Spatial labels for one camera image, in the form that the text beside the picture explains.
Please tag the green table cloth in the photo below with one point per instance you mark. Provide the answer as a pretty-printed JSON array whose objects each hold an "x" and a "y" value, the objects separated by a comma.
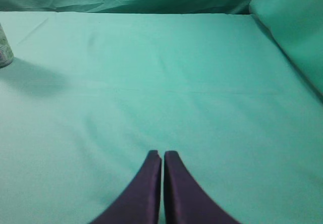
[{"x": 88, "y": 95}]

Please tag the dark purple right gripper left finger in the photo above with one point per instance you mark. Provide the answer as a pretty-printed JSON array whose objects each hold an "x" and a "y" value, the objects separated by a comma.
[{"x": 140, "y": 200}]

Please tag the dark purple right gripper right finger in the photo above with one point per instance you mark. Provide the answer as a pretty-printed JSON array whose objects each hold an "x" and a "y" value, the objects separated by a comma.
[{"x": 184, "y": 200}]

